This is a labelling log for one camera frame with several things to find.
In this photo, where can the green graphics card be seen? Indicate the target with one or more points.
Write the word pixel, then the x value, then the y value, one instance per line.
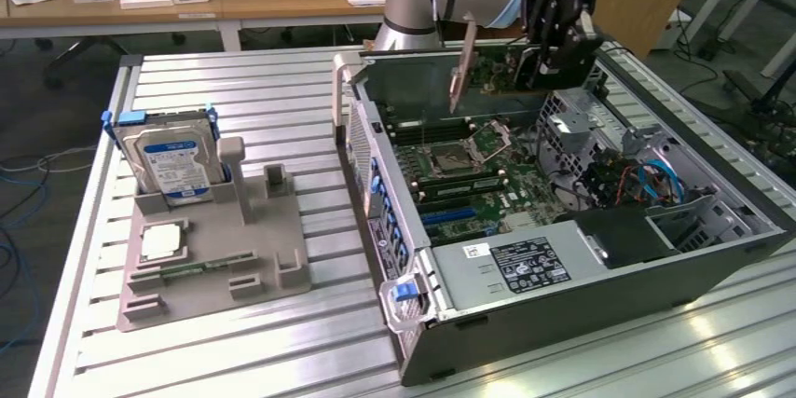
pixel 498 67

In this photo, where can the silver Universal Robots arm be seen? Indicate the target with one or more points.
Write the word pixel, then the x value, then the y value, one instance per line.
pixel 423 2

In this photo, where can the perforated metal drive cage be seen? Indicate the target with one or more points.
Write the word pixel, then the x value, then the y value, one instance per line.
pixel 572 127

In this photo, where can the metal socket cover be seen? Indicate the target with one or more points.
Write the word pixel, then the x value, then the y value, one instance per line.
pixel 492 132

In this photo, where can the thin locking lever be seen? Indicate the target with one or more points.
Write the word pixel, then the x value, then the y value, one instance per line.
pixel 426 130

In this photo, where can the CPU socket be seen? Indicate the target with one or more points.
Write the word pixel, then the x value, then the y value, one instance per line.
pixel 451 160

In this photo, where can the green motherboard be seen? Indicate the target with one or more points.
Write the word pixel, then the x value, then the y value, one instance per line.
pixel 498 193

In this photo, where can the green RAM stick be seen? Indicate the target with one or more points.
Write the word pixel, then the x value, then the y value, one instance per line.
pixel 463 187
pixel 190 270

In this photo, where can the blue expansion slot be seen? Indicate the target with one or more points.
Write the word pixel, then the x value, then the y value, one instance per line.
pixel 447 216

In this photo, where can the metal disk bay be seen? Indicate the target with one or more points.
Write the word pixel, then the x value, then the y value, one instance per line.
pixel 703 223

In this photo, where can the black plastic air shroud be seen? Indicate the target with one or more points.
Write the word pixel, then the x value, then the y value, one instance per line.
pixel 622 239

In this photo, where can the grey power supply unit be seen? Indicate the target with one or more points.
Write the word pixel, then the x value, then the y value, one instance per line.
pixel 460 272

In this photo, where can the dark grey PC case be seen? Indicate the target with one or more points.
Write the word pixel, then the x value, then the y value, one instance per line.
pixel 560 337

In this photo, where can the hard disk with blue caddy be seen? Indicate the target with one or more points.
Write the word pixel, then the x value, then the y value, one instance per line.
pixel 174 160

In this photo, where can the silver CPU chip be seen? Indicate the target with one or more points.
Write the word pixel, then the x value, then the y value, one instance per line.
pixel 160 242

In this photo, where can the black office chair base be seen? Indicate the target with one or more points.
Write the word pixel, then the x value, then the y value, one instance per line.
pixel 55 77

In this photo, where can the grey parts rack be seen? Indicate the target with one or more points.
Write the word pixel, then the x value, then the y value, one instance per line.
pixel 211 305

